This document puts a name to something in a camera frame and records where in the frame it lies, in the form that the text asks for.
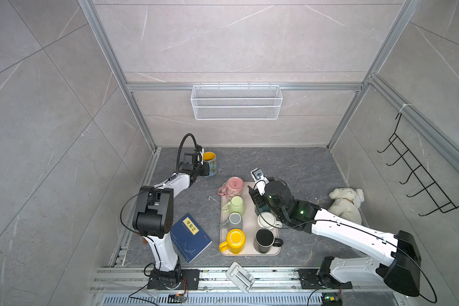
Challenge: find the beige serving tray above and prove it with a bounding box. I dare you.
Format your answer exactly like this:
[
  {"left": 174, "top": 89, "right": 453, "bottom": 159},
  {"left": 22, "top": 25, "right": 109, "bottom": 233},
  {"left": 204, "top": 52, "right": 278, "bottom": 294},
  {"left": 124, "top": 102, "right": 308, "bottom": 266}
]
[{"left": 219, "top": 182, "right": 281, "bottom": 256}]

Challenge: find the white plush toy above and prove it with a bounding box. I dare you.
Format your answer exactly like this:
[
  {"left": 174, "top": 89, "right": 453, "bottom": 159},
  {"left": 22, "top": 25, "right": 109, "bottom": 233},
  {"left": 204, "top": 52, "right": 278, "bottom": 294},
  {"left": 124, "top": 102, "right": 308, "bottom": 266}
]
[{"left": 328, "top": 188, "right": 365, "bottom": 225}]

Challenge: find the pink cartoon mug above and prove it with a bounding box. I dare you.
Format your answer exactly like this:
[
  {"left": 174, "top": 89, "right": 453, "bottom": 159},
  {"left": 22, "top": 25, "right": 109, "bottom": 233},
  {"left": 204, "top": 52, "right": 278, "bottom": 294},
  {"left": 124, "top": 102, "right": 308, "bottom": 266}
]
[{"left": 218, "top": 177, "right": 244, "bottom": 201}]

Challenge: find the black wire hook rack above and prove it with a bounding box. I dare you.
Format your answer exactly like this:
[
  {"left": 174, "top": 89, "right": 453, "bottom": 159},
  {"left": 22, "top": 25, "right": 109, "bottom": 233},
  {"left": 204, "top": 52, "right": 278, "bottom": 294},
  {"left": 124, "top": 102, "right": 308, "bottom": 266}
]
[{"left": 377, "top": 113, "right": 459, "bottom": 217}]

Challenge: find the light green mug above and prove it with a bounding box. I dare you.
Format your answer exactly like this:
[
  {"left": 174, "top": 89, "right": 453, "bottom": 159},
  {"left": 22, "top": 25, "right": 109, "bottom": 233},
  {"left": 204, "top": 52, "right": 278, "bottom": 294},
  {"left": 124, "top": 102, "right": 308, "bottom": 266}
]
[{"left": 221, "top": 196, "right": 246, "bottom": 216}]

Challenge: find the white plastic bracket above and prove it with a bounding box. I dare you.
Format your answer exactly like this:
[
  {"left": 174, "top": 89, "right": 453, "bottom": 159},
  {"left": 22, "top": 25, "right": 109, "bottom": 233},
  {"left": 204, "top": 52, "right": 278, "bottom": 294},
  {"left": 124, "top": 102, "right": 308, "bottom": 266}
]
[{"left": 226, "top": 262, "right": 255, "bottom": 293}]

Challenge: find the dark green mug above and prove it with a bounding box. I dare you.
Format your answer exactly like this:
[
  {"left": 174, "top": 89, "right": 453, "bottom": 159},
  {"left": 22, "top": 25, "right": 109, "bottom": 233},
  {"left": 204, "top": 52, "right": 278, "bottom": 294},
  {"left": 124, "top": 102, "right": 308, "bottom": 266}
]
[{"left": 254, "top": 205, "right": 272, "bottom": 216}]

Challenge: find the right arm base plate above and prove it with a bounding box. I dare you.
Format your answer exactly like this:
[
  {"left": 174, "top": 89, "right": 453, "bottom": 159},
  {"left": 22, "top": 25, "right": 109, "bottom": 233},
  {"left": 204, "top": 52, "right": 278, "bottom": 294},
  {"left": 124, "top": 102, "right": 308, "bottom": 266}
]
[{"left": 298, "top": 269, "right": 353, "bottom": 289}]

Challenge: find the black mug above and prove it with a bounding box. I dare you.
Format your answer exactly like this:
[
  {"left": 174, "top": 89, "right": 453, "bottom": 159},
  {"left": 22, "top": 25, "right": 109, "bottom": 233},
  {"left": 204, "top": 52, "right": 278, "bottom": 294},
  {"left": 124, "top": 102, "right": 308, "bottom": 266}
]
[{"left": 254, "top": 228, "right": 283, "bottom": 254}]

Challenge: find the blue mug yellow inside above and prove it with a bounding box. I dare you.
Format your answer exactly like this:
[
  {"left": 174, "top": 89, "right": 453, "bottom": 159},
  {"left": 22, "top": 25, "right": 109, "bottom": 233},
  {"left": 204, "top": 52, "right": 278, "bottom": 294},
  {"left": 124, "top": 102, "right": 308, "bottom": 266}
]
[{"left": 203, "top": 152, "right": 218, "bottom": 177}]

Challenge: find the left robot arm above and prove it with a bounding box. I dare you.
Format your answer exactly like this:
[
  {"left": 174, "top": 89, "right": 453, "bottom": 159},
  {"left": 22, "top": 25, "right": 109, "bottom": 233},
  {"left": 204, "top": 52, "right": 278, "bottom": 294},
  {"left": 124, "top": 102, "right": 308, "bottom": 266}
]
[{"left": 129, "top": 133, "right": 210, "bottom": 289}]

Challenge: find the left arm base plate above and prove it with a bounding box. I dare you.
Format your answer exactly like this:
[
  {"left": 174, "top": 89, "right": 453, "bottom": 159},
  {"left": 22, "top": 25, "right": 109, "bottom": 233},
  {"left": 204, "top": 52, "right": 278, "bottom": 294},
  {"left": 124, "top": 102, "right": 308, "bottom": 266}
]
[{"left": 147, "top": 269, "right": 200, "bottom": 290}]

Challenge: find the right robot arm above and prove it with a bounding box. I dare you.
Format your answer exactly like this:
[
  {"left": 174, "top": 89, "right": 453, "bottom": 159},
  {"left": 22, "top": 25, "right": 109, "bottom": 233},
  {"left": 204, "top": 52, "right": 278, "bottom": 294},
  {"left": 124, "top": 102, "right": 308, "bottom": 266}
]
[{"left": 248, "top": 178, "right": 426, "bottom": 297}]

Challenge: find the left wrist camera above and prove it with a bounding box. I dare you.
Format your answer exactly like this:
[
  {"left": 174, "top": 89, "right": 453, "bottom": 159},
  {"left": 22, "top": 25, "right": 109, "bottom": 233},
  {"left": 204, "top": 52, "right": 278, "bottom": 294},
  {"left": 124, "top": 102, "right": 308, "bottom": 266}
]
[{"left": 193, "top": 145, "right": 204, "bottom": 164}]

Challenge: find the white wire mesh basket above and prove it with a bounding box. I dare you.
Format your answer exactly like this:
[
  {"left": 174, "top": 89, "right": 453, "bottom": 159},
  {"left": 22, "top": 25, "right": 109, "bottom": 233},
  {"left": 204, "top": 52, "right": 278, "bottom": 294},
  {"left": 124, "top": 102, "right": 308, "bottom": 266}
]
[{"left": 191, "top": 85, "right": 283, "bottom": 121}]

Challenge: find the white mug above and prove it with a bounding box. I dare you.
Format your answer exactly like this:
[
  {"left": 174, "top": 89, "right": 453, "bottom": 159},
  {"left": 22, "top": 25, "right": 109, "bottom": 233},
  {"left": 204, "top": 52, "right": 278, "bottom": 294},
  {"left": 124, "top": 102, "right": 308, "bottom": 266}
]
[{"left": 258, "top": 212, "right": 283, "bottom": 229}]

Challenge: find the grey mug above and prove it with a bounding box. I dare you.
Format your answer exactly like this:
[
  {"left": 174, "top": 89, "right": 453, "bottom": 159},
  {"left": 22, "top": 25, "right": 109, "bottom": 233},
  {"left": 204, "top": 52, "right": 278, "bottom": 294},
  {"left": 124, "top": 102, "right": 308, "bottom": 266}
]
[{"left": 220, "top": 212, "right": 244, "bottom": 232}]

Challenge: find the blue hardcover book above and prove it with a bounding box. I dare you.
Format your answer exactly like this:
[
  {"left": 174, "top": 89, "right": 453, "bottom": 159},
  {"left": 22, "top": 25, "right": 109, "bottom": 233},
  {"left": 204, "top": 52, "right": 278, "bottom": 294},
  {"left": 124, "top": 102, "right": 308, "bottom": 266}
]
[{"left": 170, "top": 213, "right": 212, "bottom": 263}]

